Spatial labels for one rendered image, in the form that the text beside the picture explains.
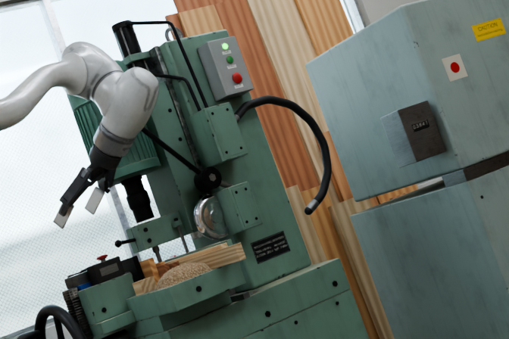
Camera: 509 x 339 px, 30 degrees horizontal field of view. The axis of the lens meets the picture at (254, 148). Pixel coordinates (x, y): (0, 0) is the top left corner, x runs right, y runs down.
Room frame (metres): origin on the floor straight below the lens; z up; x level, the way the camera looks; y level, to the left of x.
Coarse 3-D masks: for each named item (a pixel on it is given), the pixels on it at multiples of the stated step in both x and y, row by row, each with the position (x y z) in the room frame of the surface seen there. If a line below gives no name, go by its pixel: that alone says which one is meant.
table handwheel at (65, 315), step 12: (48, 312) 2.32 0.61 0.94; (60, 312) 2.28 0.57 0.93; (36, 324) 2.40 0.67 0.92; (60, 324) 2.32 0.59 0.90; (72, 324) 2.25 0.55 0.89; (60, 336) 2.33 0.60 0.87; (72, 336) 2.25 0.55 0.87; (84, 336) 2.25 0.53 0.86; (108, 336) 2.42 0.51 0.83; (120, 336) 2.43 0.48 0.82
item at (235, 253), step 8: (224, 248) 2.28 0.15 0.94; (232, 248) 2.25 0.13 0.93; (240, 248) 2.25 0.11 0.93; (200, 256) 2.37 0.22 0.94; (208, 256) 2.34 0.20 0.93; (216, 256) 2.32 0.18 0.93; (224, 256) 2.29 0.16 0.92; (232, 256) 2.26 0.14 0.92; (240, 256) 2.25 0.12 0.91; (208, 264) 2.35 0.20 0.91; (216, 264) 2.33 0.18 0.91; (224, 264) 2.30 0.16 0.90
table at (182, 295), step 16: (208, 272) 2.29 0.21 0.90; (224, 272) 2.32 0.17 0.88; (240, 272) 2.34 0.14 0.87; (176, 288) 2.23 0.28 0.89; (192, 288) 2.26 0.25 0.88; (208, 288) 2.28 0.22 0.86; (224, 288) 2.31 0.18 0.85; (128, 304) 2.40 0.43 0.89; (144, 304) 2.33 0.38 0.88; (160, 304) 2.27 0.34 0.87; (176, 304) 2.22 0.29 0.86; (192, 304) 2.25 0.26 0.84; (112, 320) 2.35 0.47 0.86; (128, 320) 2.38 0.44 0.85
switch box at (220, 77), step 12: (204, 48) 2.60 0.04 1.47; (216, 48) 2.59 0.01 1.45; (228, 48) 2.61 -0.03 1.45; (204, 60) 2.61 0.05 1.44; (216, 60) 2.58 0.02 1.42; (240, 60) 2.63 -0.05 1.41; (216, 72) 2.58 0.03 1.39; (228, 72) 2.60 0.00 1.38; (240, 72) 2.62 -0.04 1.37; (216, 84) 2.60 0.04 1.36; (228, 84) 2.59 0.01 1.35; (216, 96) 2.62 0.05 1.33; (228, 96) 2.60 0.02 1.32
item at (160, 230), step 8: (168, 216) 2.56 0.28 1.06; (176, 216) 2.57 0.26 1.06; (144, 224) 2.51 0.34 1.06; (152, 224) 2.52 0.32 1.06; (160, 224) 2.54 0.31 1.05; (168, 224) 2.55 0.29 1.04; (128, 232) 2.54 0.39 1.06; (136, 232) 2.51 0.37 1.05; (144, 232) 2.50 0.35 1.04; (152, 232) 2.52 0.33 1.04; (160, 232) 2.53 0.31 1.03; (168, 232) 2.55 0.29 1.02; (176, 232) 2.56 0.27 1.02; (184, 232) 2.57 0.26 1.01; (136, 240) 2.52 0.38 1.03; (144, 240) 2.50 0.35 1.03; (152, 240) 2.51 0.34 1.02; (160, 240) 2.53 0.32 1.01; (168, 240) 2.54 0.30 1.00; (136, 248) 2.53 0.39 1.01; (144, 248) 2.50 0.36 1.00; (152, 248) 2.55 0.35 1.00
